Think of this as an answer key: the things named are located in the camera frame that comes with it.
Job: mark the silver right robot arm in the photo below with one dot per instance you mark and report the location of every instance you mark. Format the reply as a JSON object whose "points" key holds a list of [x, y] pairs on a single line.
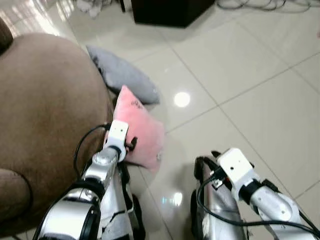
{"points": [[272, 205]]}

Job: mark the black cabinet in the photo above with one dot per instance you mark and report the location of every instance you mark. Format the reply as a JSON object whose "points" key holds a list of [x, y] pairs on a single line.
{"points": [[172, 12]]}

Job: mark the brown fabric sofa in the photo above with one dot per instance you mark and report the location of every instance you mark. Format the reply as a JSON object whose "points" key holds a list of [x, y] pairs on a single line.
{"points": [[45, 100]]}

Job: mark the pink pillow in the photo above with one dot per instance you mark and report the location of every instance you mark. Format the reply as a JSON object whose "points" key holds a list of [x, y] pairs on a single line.
{"points": [[142, 130]]}

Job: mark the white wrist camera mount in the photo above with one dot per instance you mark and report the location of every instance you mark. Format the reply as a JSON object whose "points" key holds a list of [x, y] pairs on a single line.
{"points": [[117, 132], [235, 165]]}

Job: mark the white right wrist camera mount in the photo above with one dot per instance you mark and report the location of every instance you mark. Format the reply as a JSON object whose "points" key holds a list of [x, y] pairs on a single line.
{"points": [[235, 165]]}

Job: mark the black furniture leg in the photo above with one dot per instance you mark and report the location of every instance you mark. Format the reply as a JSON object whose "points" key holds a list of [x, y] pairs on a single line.
{"points": [[122, 5]]}

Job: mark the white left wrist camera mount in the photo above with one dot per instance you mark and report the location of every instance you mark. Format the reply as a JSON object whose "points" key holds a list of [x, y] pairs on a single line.
{"points": [[117, 132]]}

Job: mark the silver left robot leg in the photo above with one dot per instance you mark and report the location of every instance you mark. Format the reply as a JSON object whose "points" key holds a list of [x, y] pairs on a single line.
{"points": [[117, 210]]}

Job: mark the white crumpled cloth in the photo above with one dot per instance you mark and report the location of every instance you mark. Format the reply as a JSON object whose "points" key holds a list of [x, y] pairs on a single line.
{"points": [[91, 7]]}

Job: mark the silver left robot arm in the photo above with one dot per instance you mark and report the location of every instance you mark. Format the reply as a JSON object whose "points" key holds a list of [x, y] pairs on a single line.
{"points": [[97, 172]]}

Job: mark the grey pillow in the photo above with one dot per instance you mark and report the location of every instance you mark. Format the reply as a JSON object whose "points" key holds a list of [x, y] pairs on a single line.
{"points": [[120, 75]]}

